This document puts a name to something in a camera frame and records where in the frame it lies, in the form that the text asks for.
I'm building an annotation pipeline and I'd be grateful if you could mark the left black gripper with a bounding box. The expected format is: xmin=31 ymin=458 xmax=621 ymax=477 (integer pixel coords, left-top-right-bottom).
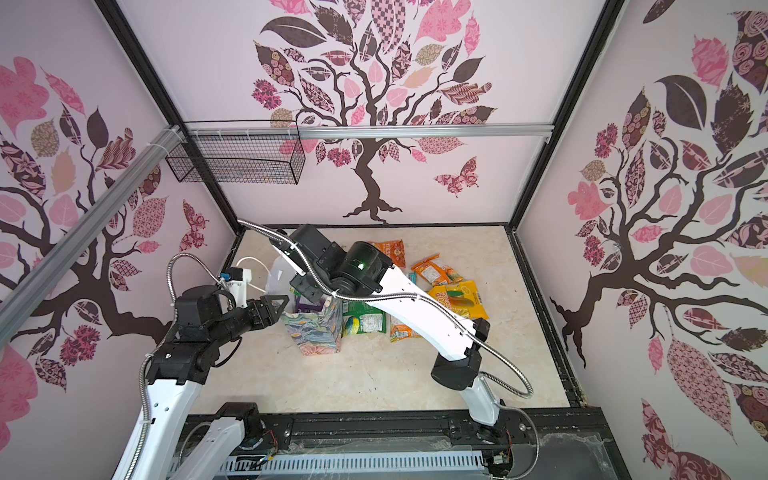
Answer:
xmin=209 ymin=295 xmax=289 ymax=347

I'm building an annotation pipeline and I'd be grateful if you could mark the purple Fox's candy bag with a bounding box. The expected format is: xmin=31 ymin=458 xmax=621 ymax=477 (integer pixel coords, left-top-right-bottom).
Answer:
xmin=296 ymin=298 xmax=323 ymax=313

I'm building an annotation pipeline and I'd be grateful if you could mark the patterned paper gift bag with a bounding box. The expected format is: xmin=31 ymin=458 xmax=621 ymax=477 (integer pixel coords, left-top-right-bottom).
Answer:
xmin=235 ymin=256 xmax=342 ymax=356

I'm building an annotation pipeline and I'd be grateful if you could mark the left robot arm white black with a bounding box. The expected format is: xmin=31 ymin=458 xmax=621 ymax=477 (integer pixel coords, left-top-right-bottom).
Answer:
xmin=113 ymin=253 xmax=289 ymax=479

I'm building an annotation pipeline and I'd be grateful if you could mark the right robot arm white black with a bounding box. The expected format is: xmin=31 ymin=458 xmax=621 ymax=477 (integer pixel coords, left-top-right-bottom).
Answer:
xmin=238 ymin=219 xmax=534 ymax=427

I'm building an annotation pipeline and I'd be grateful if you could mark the green white snack bag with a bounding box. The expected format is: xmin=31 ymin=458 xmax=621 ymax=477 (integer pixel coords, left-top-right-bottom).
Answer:
xmin=342 ymin=301 xmax=387 ymax=337

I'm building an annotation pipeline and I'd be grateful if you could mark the orange mango snack bag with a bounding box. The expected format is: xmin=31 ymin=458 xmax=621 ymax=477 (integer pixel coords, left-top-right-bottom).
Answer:
xmin=389 ymin=320 xmax=420 ymax=342

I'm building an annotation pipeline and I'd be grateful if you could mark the yellow mango snack bag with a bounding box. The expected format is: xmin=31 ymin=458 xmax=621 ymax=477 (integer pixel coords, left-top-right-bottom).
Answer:
xmin=428 ymin=280 xmax=490 ymax=320

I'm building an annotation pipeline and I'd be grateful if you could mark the orange snack packet far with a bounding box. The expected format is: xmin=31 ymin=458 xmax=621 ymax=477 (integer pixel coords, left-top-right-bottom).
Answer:
xmin=374 ymin=240 xmax=406 ymax=269

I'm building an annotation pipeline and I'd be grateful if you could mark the orange white snack packet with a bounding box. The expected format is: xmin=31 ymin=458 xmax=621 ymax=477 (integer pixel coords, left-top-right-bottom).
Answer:
xmin=411 ymin=254 xmax=464 ymax=286

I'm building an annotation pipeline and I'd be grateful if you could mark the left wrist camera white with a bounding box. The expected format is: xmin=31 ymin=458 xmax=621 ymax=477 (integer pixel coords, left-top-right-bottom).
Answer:
xmin=220 ymin=267 xmax=252 ymax=307

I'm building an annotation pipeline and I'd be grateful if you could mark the black wire basket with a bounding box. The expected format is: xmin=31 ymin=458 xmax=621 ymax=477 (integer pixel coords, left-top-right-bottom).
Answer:
xmin=165 ymin=120 xmax=307 ymax=185

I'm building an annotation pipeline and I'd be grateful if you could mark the white slotted cable duct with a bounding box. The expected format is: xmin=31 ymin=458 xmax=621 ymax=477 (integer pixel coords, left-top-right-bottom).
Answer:
xmin=214 ymin=451 xmax=486 ymax=479

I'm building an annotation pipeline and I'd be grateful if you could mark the aluminium rail back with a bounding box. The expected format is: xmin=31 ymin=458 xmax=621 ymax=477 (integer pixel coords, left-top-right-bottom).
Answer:
xmin=188 ymin=123 xmax=554 ymax=140

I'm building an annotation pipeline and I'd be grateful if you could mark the aluminium rail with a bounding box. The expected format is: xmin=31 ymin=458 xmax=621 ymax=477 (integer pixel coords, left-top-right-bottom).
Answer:
xmin=188 ymin=123 xmax=554 ymax=140
xmin=1 ymin=125 xmax=183 ymax=345

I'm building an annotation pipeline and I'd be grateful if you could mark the aluminium rail left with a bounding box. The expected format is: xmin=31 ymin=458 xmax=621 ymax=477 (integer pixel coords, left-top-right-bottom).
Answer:
xmin=1 ymin=125 xmax=183 ymax=345

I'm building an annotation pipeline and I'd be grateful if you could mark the black base frame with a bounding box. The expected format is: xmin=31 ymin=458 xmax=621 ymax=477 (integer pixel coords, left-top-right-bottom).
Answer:
xmin=177 ymin=408 xmax=630 ymax=479

